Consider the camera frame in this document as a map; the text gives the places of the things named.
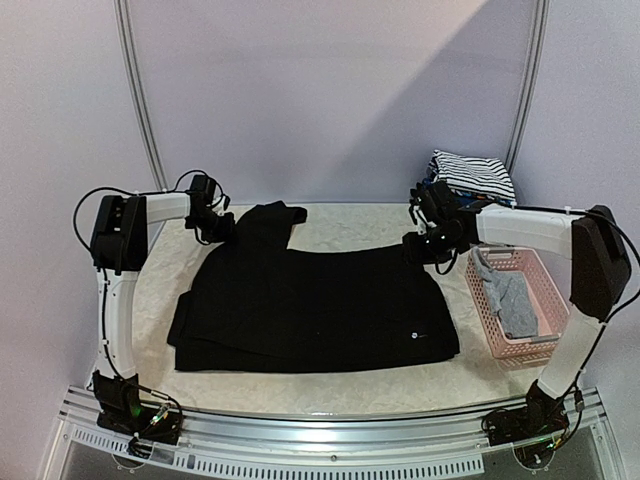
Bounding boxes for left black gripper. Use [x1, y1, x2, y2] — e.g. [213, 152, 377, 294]
[187, 209, 238, 243]

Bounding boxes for black white striped shirt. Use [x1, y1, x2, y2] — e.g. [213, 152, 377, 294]
[427, 150, 516, 204]

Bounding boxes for black garment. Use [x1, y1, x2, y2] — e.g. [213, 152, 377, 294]
[167, 201, 460, 374]

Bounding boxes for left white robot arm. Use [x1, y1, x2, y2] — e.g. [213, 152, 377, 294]
[88, 170, 235, 379]

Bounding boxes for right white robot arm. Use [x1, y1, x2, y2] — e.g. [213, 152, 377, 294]
[403, 181, 639, 399]

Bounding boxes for pink plastic laundry basket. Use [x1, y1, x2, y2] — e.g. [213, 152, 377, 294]
[465, 247, 569, 370]

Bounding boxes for blue orange patterned shorts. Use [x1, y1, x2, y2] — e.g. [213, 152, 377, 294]
[421, 174, 516, 206]

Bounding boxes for grey garment in basket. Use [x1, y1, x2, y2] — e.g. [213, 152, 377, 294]
[471, 247, 539, 339]

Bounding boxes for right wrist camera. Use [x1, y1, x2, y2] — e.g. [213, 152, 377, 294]
[409, 184, 427, 235]

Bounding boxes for left aluminium corner post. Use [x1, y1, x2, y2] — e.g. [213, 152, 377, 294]
[113, 0, 170, 191]

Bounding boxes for aluminium corner post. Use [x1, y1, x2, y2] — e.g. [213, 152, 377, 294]
[113, 0, 170, 191]
[505, 0, 550, 173]

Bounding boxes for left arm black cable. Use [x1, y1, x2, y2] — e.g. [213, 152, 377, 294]
[72, 169, 231, 376]

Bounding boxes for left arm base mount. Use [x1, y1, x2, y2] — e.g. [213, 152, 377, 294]
[92, 370, 184, 445]

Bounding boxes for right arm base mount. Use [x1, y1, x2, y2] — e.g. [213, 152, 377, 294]
[481, 380, 584, 450]

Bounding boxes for aluminium front rail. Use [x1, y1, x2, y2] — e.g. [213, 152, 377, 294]
[40, 387, 625, 479]

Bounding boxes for right aluminium corner post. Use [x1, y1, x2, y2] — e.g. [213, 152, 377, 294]
[505, 0, 550, 173]

